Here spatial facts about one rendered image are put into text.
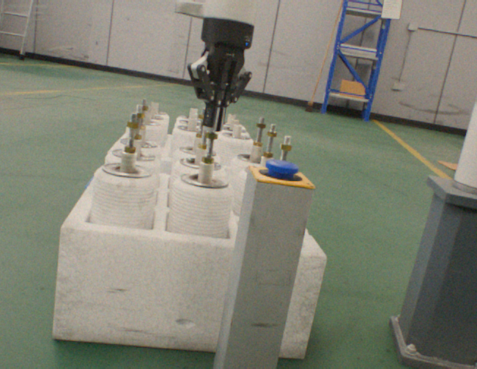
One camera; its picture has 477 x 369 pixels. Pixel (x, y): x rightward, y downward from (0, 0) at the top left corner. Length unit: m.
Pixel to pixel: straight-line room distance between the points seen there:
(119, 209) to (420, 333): 0.53
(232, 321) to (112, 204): 0.25
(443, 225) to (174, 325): 0.45
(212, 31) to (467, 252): 0.52
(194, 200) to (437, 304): 0.43
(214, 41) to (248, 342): 0.40
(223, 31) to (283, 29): 6.46
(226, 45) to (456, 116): 6.73
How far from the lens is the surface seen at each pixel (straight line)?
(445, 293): 0.87
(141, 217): 0.75
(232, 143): 1.25
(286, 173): 0.58
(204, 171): 0.75
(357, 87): 6.65
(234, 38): 0.71
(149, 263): 0.73
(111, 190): 0.73
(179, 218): 0.74
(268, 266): 0.60
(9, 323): 0.84
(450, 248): 0.85
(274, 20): 7.19
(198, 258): 0.72
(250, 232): 0.58
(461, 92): 7.36
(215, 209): 0.73
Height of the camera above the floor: 0.44
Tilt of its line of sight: 14 degrees down
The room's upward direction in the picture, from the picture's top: 10 degrees clockwise
